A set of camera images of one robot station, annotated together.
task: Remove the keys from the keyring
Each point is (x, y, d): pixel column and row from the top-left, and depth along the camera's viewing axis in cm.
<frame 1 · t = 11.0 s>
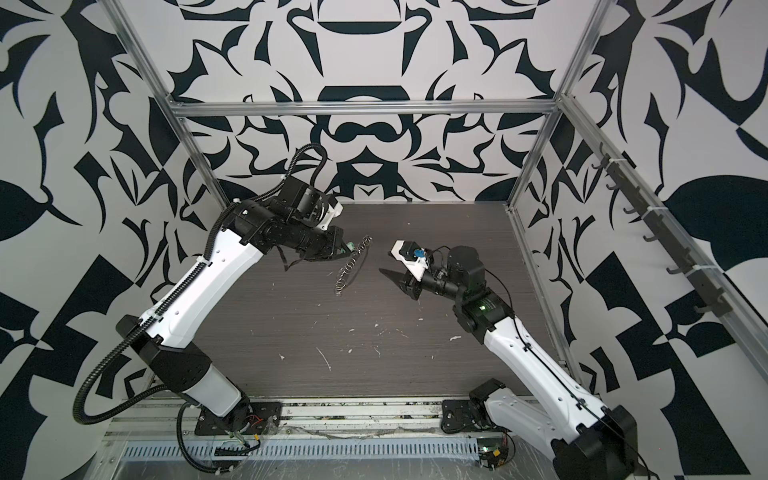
left hand: (350, 246, 69), fingers closed
right hand: (388, 259, 68), fingers open
metal keyring chain loop: (345, 273, 75), point 24 cm above the table

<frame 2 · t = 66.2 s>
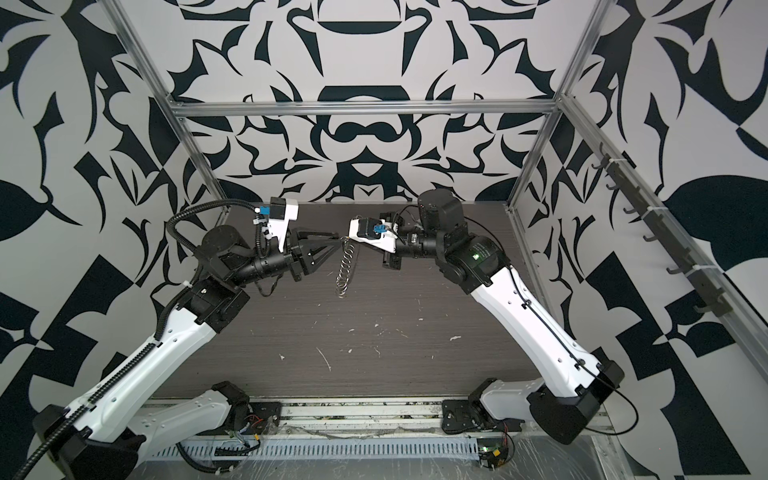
left hand: (338, 233, 57), fingers open
right hand: (353, 232, 58), fingers closed
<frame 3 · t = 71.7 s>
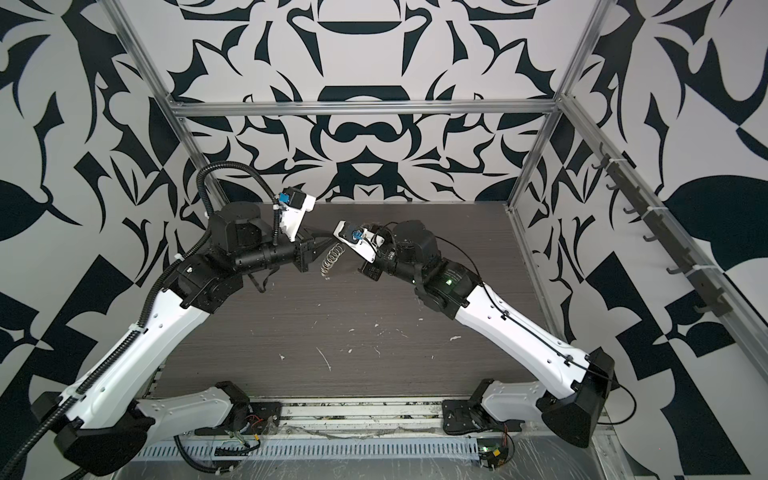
left hand: (336, 229, 61), fingers closed
right hand: (349, 235, 63), fingers closed
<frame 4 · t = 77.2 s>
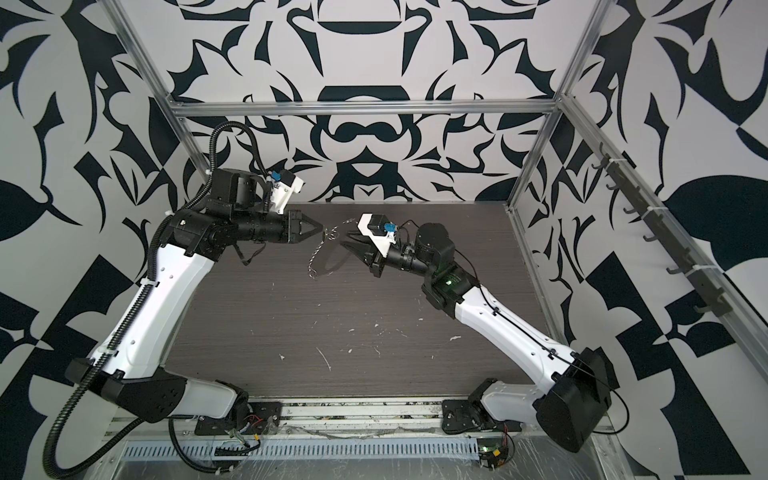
left hand: (320, 221, 65), fingers closed
right hand: (346, 236, 62), fingers closed
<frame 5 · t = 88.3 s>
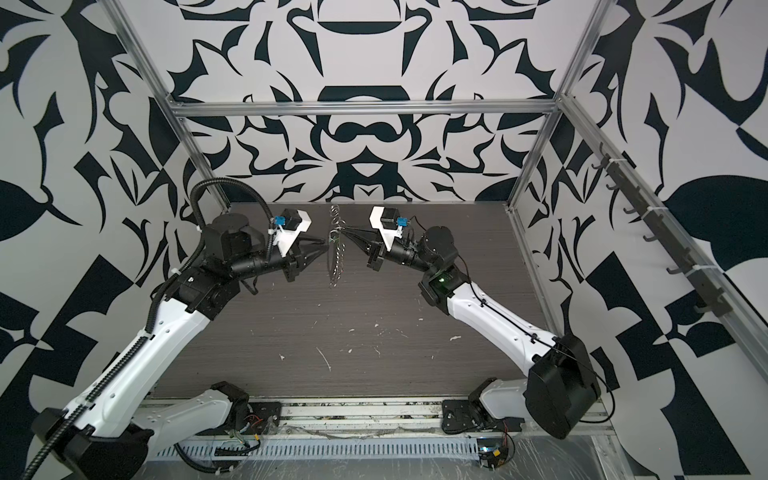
left hand: (324, 236, 65), fingers open
right hand: (344, 231, 60), fingers closed
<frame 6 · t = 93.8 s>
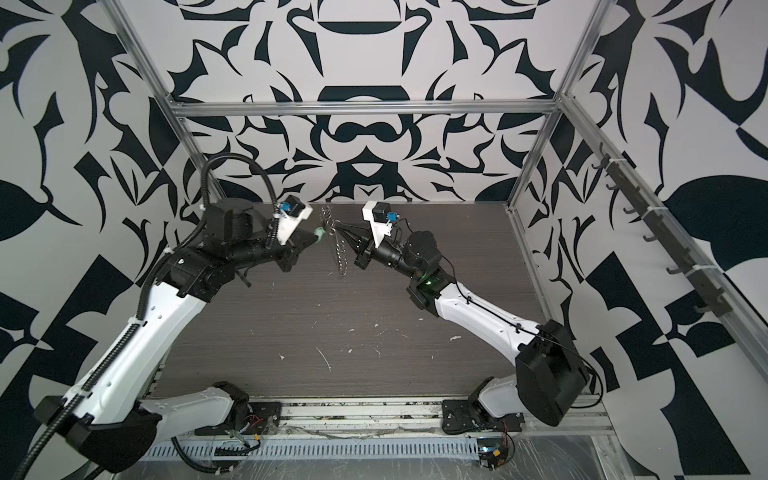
left hand: (311, 228, 66), fingers closed
right hand: (338, 227, 63), fingers closed
